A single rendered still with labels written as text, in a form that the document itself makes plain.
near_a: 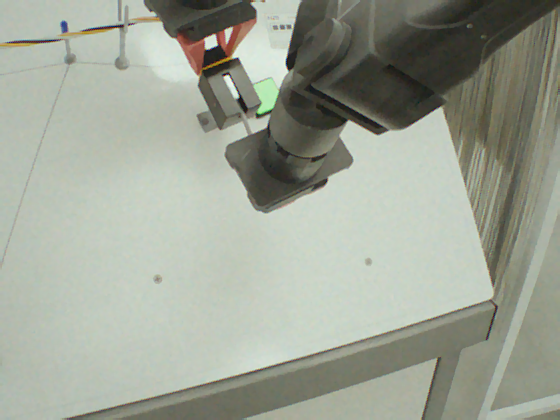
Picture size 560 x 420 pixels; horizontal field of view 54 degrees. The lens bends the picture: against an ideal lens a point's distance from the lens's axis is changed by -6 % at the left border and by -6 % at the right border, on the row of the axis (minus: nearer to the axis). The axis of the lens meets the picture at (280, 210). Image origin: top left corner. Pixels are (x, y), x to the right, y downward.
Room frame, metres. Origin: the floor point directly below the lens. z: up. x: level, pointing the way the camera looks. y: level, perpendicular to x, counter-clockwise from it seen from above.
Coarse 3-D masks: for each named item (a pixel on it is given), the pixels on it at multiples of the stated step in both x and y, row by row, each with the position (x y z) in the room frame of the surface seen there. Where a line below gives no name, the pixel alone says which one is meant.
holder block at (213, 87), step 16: (224, 64) 0.56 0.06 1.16; (240, 64) 0.57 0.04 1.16; (208, 80) 0.55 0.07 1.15; (224, 80) 0.55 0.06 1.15; (240, 80) 0.56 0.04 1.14; (208, 96) 0.56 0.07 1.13; (224, 96) 0.54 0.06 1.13; (240, 96) 0.55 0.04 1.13; (256, 96) 0.55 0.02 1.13; (224, 112) 0.53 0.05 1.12; (240, 112) 0.53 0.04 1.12; (224, 128) 0.55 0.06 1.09
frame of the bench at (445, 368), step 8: (456, 352) 0.55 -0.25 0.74; (440, 360) 0.55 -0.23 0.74; (448, 360) 0.55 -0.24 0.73; (456, 360) 0.56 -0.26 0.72; (440, 368) 0.55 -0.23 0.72; (448, 368) 0.55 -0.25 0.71; (440, 376) 0.55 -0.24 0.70; (448, 376) 0.55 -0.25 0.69; (432, 384) 0.55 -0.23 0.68; (440, 384) 0.55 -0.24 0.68; (448, 384) 0.55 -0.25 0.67; (432, 392) 0.55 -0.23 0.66; (440, 392) 0.55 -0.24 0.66; (448, 392) 0.56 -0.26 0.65; (432, 400) 0.55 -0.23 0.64; (440, 400) 0.55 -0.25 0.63; (424, 408) 0.55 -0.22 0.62; (432, 408) 0.55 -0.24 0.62; (440, 408) 0.55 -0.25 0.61; (424, 416) 0.55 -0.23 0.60; (432, 416) 0.55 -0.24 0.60; (440, 416) 0.56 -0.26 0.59
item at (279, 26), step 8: (272, 16) 0.72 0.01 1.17; (280, 16) 0.72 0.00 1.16; (288, 16) 0.73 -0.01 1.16; (272, 24) 0.71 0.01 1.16; (280, 24) 0.72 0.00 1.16; (288, 24) 0.72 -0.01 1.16; (272, 32) 0.70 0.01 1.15; (280, 32) 0.71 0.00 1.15; (288, 32) 0.71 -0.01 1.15; (272, 40) 0.70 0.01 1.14; (280, 40) 0.70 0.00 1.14; (288, 40) 0.70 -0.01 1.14; (272, 48) 0.69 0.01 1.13
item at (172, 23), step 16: (144, 0) 0.54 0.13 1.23; (160, 0) 0.53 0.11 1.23; (176, 0) 0.53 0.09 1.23; (192, 0) 0.52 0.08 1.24; (208, 0) 0.52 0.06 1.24; (224, 0) 0.53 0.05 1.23; (240, 0) 0.53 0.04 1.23; (160, 16) 0.51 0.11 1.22; (176, 16) 0.51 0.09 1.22; (192, 16) 0.51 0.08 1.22; (208, 16) 0.52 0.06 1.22; (176, 32) 0.50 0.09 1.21
